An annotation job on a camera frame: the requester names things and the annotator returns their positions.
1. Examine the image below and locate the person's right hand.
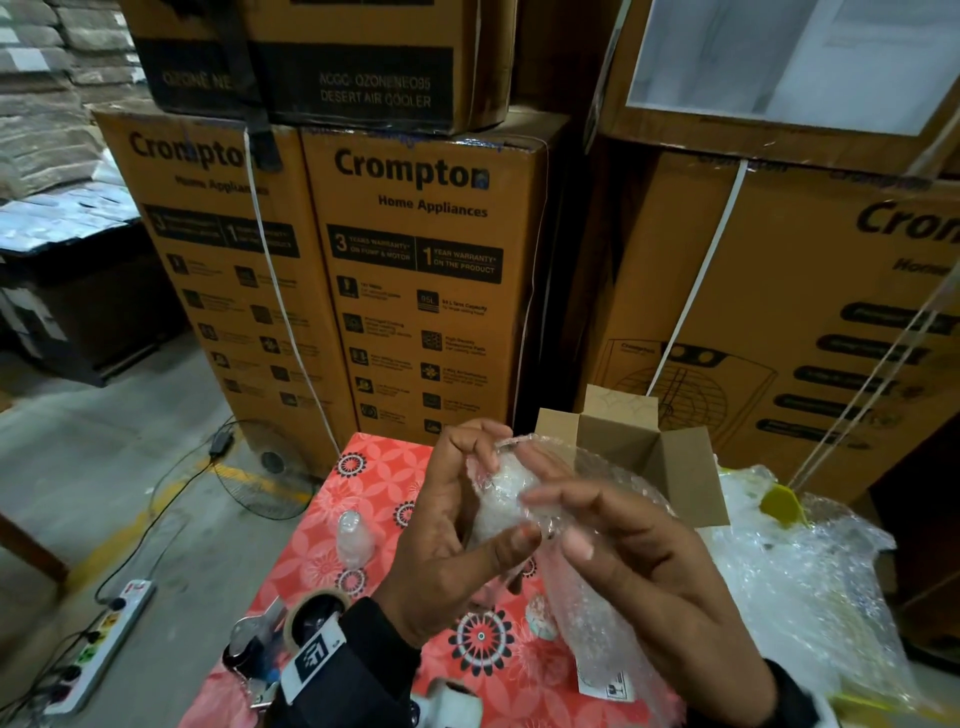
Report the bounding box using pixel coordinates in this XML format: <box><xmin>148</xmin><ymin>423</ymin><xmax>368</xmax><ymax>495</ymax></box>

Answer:
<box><xmin>510</xmin><ymin>438</ymin><xmax>782</xmax><ymax>728</ymax></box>

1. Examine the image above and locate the person's left hand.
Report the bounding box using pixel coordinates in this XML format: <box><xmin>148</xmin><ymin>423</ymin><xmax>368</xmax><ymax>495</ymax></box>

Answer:
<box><xmin>372</xmin><ymin>417</ymin><xmax>545</xmax><ymax>650</ymax></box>

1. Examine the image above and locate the black-white fragile sticker sheet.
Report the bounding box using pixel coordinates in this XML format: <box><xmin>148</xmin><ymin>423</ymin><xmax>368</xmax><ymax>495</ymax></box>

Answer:
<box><xmin>582</xmin><ymin>672</ymin><xmax>639</xmax><ymax>707</ymax></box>

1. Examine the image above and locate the bubble wrap bundle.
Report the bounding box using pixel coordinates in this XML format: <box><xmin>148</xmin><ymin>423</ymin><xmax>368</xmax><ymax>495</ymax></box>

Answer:
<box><xmin>697</xmin><ymin>465</ymin><xmax>920</xmax><ymax>707</ymax></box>

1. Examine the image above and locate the small cardboard box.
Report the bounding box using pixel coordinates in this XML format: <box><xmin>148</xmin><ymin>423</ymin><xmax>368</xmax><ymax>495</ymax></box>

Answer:
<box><xmin>535</xmin><ymin>384</ymin><xmax>732</xmax><ymax>530</ymax></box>

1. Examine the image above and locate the tape dispenser with tape roll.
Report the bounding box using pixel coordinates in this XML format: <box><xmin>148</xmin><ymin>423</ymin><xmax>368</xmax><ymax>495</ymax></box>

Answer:
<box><xmin>222</xmin><ymin>588</ymin><xmax>350</xmax><ymax>707</ymax></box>

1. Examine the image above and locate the clear drinking glass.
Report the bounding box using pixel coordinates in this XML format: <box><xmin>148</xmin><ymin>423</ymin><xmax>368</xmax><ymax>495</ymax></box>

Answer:
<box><xmin>334</xmin><ymin>507</ymin><xmax>377</xmax><ymax>569</ymax></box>

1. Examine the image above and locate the stack of Crompton cartons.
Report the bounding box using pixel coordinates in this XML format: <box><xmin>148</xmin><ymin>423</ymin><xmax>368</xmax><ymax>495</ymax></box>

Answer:
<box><xmin>93</xmin><ymin>0</ymin><xmax>960</xmax><ymax>504</ymax></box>

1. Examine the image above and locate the orange floral tablecloth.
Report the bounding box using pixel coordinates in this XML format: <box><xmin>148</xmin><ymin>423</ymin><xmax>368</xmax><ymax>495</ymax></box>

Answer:
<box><xmin>180</xmin><ymin>432</ymin><xmax>707</xmax><ymax>728</ymax></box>

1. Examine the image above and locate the yellow plastic bin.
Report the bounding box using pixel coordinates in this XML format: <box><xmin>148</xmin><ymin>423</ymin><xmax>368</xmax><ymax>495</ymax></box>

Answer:
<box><xmin>757</xmin><ymin>480</ymin><xmax>809</xmax><ymax>527</ymax></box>

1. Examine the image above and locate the black wristband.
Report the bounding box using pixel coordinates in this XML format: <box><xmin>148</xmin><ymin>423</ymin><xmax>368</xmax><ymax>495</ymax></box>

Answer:
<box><xmin>267</xmin><ymin>597</ymin><xmax>425</xmax><ymax>728</ymax></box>
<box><xmin>768</xmin><ymin>660</ymin><xmax>824</xmax><ymax>728</ymax></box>

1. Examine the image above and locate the white power strip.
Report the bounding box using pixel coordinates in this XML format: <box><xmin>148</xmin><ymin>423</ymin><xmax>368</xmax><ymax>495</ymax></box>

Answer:
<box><xmin>42</xmin><ymin>579</ymin><xmax>158</xmax><ymax>716</ymax></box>

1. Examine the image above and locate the brown plastic chair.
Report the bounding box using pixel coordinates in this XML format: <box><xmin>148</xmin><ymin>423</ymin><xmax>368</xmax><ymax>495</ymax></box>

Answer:
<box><xmin>0</xmin><ymin>513</ymin><xmax>69</xmax><ymax>590</ymax></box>

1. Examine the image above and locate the pile of white papers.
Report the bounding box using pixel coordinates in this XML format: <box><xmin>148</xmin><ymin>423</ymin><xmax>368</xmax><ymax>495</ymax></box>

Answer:
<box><xmin>0</xmin><ymin>180</ymin><xmax>144</xmax><ymax>257</ymax></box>

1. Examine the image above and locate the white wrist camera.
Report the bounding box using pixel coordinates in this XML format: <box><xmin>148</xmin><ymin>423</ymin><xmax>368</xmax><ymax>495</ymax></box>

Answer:
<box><xmin>420</xmin><ymin>678</ymin><xmax>486</xmax><ymax>728</ymax></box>

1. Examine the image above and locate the wire-guard floor fan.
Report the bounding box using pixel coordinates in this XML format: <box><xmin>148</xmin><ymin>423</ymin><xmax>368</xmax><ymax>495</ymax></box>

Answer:
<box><xmin>192</xmin><ymin>417</ymin><xmax>320</xmax><ymax>522</ymax></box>

